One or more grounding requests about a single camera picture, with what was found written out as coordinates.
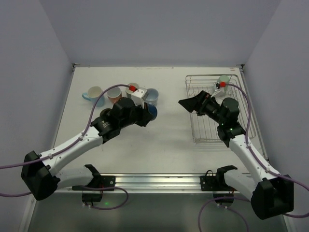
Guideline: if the dark blue mug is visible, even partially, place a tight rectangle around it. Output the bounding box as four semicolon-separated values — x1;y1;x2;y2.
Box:
147;104;157;121

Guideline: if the pale blue white mug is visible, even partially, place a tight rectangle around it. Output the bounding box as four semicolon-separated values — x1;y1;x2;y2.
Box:
145;88;159;106

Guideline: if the grey blue mug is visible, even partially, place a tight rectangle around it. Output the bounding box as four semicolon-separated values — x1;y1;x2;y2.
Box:
125;83;140;99

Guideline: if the pink dotted mug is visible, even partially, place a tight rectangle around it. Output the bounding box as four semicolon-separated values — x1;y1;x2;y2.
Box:
107;87;122;104

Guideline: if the mint green tumbler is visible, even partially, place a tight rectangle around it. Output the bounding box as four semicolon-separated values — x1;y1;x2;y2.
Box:
217;75;230;84

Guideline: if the light blue cup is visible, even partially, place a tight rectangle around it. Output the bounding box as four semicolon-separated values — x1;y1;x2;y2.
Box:
82;86;105;107

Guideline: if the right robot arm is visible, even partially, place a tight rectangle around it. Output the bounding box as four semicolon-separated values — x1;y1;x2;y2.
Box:
178;91;294;219

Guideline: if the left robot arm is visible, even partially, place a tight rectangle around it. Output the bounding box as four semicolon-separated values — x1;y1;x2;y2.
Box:
21;98;157;201

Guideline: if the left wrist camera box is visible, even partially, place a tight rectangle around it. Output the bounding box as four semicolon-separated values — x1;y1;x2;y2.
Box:
131;88;148;109

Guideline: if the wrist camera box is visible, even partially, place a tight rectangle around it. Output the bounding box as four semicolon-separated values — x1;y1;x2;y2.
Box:
211;82;227;97
131;88;148;109

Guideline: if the wire dish rack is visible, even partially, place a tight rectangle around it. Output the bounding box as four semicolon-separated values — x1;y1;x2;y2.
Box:
184;74;257;143

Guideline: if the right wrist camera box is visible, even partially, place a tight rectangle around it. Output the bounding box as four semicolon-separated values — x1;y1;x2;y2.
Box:
211;82;227;97

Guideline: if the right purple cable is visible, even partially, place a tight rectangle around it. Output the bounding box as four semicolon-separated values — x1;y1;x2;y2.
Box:
197;81;309;232

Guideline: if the aluminium front rail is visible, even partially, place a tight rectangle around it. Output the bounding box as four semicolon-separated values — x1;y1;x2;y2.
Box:
54;169;257;194

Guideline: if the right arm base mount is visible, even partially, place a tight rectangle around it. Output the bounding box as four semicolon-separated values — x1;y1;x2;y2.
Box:
199;165;237;198

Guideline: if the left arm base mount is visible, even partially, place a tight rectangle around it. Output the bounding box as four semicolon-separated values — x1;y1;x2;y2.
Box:
82;164;116;206

